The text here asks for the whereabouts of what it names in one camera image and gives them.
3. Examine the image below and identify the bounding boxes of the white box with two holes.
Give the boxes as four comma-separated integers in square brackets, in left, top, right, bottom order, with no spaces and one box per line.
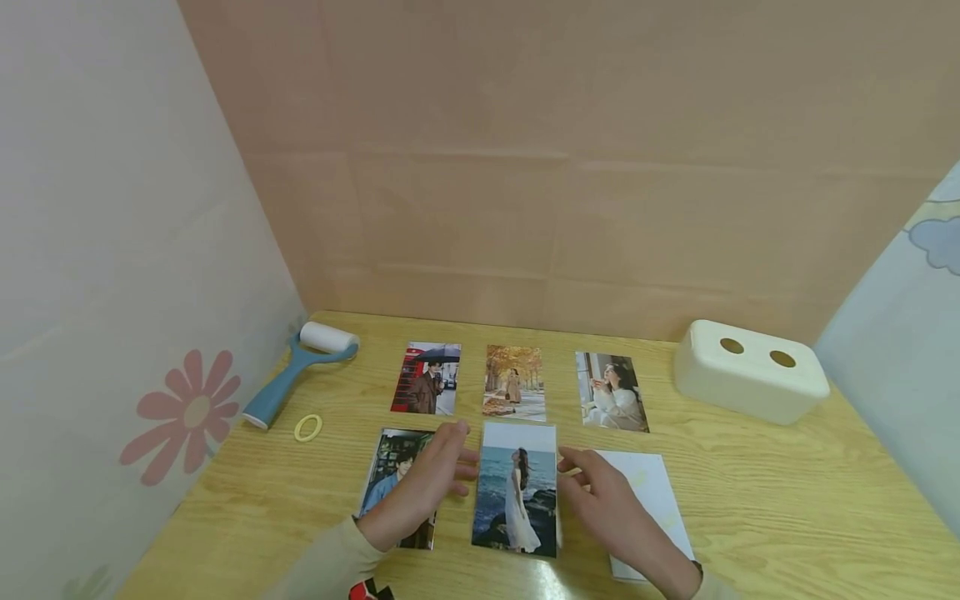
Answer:
[673,319,832,426]

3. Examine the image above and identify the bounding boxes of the person's left hand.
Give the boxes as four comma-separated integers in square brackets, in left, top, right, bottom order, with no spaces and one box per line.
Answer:
[357,420,481,553]

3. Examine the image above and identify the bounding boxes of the photo of person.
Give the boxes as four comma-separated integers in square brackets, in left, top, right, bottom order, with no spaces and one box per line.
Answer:
[357,428,438,552]
[575,351,651,433]
[471,421,561,558]

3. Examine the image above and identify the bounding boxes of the person's right forearm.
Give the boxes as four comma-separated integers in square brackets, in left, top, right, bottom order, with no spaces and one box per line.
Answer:
[686,567,745,600]

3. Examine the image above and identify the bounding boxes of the white blank card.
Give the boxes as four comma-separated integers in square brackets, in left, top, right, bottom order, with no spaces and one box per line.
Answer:
[591,451,697,583]

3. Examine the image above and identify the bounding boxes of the photo with red phone booth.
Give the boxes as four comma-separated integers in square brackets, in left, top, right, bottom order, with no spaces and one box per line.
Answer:
[390,341,463,416]

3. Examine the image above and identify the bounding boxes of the person's left forearm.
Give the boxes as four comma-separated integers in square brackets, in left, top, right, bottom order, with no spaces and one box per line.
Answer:
[258,516,388,600]

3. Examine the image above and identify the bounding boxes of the person's right hand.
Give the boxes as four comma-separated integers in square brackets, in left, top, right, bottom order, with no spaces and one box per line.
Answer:
[556,447,703,600]

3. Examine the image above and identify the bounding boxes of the photo of person by window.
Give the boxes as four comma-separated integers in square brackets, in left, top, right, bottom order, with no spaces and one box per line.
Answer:
[575,351,651,433]

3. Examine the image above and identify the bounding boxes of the photo with autumn trees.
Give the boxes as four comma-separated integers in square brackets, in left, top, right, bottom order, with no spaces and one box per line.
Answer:
[482,345,548,423]

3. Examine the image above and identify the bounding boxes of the blue handled lint roller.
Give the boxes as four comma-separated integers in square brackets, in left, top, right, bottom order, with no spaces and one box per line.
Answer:
[241,321,360,431]

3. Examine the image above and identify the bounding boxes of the photo of person in blue shirt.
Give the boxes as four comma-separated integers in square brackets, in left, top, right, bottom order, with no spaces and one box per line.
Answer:
[357,428,438,552]

